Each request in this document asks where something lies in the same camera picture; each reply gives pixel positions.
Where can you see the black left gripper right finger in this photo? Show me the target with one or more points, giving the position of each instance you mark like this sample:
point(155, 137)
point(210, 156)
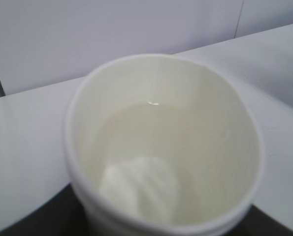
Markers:
point(257, 223)

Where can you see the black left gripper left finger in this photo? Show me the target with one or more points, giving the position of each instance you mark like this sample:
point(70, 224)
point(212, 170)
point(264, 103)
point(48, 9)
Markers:
point(63, 215)

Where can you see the white paper cup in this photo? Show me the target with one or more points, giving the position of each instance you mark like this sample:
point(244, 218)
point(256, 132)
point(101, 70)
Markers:
point(158, 145)

